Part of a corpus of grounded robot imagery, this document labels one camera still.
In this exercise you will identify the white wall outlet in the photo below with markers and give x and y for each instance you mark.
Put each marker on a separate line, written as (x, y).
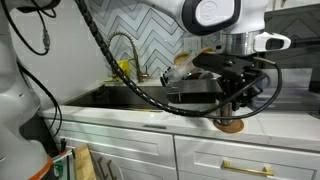
(192, 44)

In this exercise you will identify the silver metal cup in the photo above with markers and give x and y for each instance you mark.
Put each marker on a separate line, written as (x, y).
(225, 111)

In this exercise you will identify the white cabinet drawer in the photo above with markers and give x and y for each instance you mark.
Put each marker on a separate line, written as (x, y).
(204, 159)

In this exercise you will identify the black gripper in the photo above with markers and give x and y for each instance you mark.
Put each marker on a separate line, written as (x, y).
(237, 76)

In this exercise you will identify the wooden cutting board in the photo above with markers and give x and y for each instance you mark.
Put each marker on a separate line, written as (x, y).
(83, 165)

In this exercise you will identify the white cabinet door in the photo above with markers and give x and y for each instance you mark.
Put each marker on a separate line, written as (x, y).
(139, 155)

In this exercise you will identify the yellow cloth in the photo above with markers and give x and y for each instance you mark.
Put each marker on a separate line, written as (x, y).
(125, 66)

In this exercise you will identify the round wooden coaster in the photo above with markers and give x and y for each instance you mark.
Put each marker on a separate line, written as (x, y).
(235, 127)

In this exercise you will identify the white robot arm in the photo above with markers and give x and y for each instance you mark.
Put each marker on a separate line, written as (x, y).
(22, 159)

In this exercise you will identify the gold faucet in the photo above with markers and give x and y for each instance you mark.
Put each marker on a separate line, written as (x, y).
(139, 74)

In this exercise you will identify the black dish rack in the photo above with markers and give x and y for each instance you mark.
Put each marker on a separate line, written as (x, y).
(194, 88)

